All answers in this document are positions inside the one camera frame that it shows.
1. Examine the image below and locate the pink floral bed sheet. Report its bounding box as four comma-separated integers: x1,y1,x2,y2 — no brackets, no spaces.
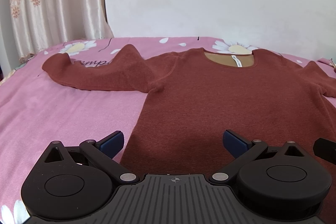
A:
0,36,336,224

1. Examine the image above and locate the rust red knit sweater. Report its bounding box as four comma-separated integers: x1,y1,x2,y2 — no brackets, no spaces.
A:
42,44,335,176

